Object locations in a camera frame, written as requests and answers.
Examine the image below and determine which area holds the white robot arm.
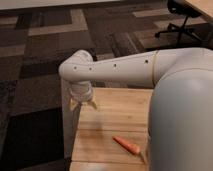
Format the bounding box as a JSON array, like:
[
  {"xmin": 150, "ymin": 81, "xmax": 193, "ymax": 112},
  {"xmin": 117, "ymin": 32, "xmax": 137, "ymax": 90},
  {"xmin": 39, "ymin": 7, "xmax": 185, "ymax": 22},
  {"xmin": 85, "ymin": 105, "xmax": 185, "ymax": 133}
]
[{"xmin": 59, "ymin": 47, "xmax": 213, "ymax": 171}]

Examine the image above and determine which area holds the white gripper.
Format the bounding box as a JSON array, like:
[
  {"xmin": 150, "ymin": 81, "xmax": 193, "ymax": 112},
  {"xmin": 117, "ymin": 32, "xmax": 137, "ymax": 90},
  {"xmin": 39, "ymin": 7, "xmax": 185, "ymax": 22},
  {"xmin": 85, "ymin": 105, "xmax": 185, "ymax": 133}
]
[{"xmin": 70, "ymin": 81, "xmax": 98, "ymax": 111}]

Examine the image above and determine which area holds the black office chair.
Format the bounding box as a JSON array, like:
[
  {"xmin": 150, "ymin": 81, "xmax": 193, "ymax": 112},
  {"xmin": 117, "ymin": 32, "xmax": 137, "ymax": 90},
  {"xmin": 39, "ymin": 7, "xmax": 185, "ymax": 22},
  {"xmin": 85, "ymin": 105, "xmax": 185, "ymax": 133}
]
[{"xmin": 154, "ymin": 0, "xmax": 203, "ymax": 46}]

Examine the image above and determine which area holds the orange pepper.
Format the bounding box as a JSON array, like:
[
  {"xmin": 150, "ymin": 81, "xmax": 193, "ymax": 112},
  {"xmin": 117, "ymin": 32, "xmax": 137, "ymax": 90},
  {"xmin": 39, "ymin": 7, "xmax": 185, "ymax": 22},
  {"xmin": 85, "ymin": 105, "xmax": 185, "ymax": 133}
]
[{"xmin": 113, "ymin": 136, "xmax": 140, "ymax": 155}]

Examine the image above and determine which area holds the wooden desk in background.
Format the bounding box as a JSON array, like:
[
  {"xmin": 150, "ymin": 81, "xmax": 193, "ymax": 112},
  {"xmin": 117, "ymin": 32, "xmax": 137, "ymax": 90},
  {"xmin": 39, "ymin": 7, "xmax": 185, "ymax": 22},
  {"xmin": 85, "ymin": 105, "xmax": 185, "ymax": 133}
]
[{"xmin": 184, "ymin": 0, "xmax": 213, "ymax": 21}]

